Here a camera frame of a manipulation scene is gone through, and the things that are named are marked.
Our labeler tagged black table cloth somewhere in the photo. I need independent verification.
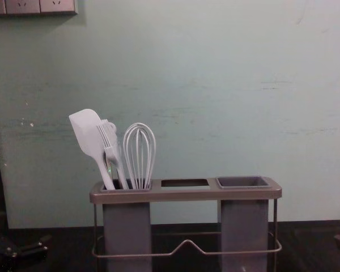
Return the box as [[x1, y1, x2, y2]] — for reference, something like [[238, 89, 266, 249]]
[[0, 219, 340, 272]]

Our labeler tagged grey plastic utensil bin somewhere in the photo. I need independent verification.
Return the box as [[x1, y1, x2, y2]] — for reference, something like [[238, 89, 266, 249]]
[[101, 178, 153, 272], [216, 176, 272, 272]]

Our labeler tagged white silicone spatula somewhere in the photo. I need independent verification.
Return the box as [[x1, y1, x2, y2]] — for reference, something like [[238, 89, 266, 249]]
[[68, 108, 116, 190]]

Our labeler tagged white silicone whisk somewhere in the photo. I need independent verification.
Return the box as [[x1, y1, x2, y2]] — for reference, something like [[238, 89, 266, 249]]
[[122, 122, 158, 190]]

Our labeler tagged white utensil with round head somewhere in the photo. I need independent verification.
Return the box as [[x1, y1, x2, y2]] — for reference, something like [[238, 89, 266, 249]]
[[105, 121, 117, 142]]

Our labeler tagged black rack with steel bars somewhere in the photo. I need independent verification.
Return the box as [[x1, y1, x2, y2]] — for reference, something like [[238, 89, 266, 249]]
[[89, 176, 283, 260]]

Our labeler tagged grey wall socket panel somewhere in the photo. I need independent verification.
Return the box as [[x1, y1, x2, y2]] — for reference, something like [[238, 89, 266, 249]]
[[0, 0, 79, 16]]

